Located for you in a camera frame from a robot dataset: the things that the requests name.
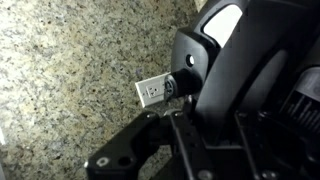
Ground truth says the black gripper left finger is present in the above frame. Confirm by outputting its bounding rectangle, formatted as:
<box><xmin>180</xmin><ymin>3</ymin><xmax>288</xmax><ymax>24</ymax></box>
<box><xmin>83</xmin><ymin>109</ymin><xmax>208</xmax><ymax>180</ymax></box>

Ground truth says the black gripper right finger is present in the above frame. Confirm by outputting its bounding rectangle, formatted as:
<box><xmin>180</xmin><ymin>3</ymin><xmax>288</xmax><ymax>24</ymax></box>
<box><xmin>233</xmin><ymin>111</ymin><xmax>320</xmax><ymax>180</ymax></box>

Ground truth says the white wall outlet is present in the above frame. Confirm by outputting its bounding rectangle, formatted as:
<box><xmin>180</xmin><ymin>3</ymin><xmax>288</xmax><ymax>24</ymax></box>
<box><xmin>134</xmin><ymin>72</ymin><xmax>172</xmax><ymax>110</ymax></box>

